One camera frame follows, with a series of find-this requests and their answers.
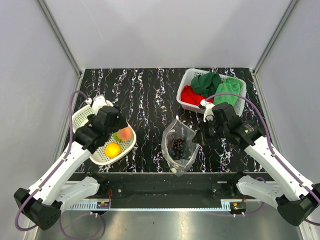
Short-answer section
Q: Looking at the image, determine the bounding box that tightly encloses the dark fake grape bunch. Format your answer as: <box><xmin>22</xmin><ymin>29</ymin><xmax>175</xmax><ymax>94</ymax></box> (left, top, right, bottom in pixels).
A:
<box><xmin>169</xmin><ymin>137</ymin><xmax>187</xmax><ymax>160</ymax></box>

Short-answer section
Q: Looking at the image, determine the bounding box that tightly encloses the dark green cloth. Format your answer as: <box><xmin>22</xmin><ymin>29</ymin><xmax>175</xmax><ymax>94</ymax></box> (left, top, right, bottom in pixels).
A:
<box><xmin>190</xmin><ymin>72</ymin><xmax>222</xmax><ymax>98</ymax></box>

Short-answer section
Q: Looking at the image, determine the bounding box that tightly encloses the orange fake peach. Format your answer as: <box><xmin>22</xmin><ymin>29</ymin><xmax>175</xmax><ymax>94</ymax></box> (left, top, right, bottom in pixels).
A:
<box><xmin>117</xmin><ymin>126</ymin><xmax>133</xmax><ymax>142</ymax></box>

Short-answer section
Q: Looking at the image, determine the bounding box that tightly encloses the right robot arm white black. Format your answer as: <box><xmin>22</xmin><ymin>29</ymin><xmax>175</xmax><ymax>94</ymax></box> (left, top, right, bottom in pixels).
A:
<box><xmin>193</xmin><ymin>120</ymin><xmax>320</xmax><ymax>227</ymax></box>

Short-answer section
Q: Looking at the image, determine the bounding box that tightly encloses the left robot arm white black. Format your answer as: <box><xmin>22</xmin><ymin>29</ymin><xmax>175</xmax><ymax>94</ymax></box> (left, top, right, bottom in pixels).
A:
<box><xmin>13</xmin><ymin>104</ymin><xmax>128</xmax><ymax>231</ymax></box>

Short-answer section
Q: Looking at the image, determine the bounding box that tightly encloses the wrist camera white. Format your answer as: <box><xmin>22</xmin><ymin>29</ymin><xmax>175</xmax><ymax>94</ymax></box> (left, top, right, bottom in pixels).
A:
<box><xmin>85</xmin><ymin>95</ymin><xmax>107</xmax><ymax>115</ymax></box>
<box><xmin>198</xmin><ymin>99</ymin><xmax>215</xmax><ymax>123</ymax></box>

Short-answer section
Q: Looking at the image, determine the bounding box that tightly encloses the purple cable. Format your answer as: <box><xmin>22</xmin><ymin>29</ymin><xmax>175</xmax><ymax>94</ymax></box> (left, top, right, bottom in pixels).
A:
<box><xmin>203</xmin><ymin>92</ymin><xmax>320</xmax><ymax>226</ymax></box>
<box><xmin>14</xmin><ymin>90</ymin><xmax>106</xmax><ymax>240</ymax></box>

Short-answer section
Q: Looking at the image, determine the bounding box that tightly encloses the red cloth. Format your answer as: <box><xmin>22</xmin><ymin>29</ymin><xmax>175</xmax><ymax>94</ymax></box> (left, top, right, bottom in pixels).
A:
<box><xmin>180</xmin><ymin>85</ymin><xmax>206</xmax><ymax>107</ymax></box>

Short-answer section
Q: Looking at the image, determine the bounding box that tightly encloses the green fake apple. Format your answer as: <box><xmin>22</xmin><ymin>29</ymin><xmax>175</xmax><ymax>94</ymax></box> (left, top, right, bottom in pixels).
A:
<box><xmin>112</xmin><ymin>132</ymin><xmax>122</xmax><ymax>143</ymax></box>

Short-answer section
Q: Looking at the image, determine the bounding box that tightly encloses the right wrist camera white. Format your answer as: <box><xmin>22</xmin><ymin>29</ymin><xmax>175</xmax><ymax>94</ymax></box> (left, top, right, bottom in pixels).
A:
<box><xmin>198</xmin><ymin>99</ymin><xmax>215</xmax><ymax>123</ymax></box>

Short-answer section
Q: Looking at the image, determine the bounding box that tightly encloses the light green cloth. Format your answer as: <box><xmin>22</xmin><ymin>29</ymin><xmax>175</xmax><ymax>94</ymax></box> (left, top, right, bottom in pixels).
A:
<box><xmin>213</xmin><ymin>77</ymin><xmax>243</xmax><ymax>106</ymax></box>

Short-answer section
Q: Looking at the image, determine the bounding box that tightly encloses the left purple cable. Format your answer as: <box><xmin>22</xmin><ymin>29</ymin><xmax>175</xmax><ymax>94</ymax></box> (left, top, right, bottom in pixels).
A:
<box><xmin>14</xmin><ymin>90</ymin><xmax>106</xmax><ymax>240</ymax></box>

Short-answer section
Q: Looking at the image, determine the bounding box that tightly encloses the white perforated oval basket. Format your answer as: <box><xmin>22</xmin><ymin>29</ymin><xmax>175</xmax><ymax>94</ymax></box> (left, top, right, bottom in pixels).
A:
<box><xmin>72</xmin><ymin>104</ymin><xmax>137</xmax><ymax>166</ymax></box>

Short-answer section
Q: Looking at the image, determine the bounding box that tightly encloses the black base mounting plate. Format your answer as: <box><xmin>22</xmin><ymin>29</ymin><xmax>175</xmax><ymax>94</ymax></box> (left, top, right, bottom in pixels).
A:
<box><xmin>94</xmin><ymin>172</ymin><xmax>250</xmax><ymax>210</ymax></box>

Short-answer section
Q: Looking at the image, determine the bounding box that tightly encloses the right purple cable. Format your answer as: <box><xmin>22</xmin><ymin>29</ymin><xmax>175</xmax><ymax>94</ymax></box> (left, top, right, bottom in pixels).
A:
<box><xmin>203</xmin><ymin>92</ymin><xmax>320</xmax><ymax>226</ymax></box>

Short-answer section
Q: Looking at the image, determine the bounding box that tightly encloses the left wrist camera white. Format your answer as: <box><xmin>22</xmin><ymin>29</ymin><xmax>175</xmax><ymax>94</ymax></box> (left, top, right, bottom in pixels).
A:
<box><xmin>85</xmin><ymin>95</ymin><xmax>107</xmax><ymax>115</ymax></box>

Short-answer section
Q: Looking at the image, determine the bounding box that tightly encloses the white rectangular slotted basket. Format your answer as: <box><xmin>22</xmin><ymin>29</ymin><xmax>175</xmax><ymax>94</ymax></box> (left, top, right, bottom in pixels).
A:
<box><xmin>176</xmin><ymin>68</ymin><xmax>247</xmax><ymax>116</ymax></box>

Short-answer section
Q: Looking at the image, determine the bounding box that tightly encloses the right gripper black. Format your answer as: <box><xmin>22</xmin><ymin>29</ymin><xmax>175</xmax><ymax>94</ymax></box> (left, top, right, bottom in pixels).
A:
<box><xmin>192</xmin><ymin>116</ymin><xmax>229</xmax><ymax>146</ymax></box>

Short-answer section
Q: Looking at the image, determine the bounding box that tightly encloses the polka dot zip bag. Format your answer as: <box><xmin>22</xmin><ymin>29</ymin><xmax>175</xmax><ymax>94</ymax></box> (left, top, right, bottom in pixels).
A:
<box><xmin>161</xmin><ymin>116</ymin><xmax>199</xmax><ymax>177</ymax></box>

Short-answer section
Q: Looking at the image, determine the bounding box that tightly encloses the yellow fake lemon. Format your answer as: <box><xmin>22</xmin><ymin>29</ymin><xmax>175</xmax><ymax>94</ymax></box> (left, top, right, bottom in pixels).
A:
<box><xmin>104</xmin><ymin>142</ymin><xmax>122</xmax><ymax>159</ymax></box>

